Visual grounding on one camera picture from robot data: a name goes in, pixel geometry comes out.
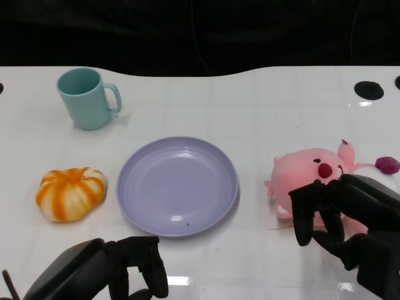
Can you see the lavender plastic plate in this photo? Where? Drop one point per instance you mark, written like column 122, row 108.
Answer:
column 176, row 187

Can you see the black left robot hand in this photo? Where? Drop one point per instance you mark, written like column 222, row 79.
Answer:
column 81, row 272

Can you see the black backdrop curtain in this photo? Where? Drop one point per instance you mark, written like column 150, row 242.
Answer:
column 200, row 31

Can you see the orange white pumpkin toy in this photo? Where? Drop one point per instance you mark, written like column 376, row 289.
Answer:
column 70, row 195

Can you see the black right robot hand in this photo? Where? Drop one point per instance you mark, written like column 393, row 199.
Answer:
column 368, row 203

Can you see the teal plastic mug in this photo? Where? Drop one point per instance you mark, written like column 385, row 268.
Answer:
column 82, row 103

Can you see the pink plush doll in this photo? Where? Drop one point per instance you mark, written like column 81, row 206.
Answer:
column 297, row 175

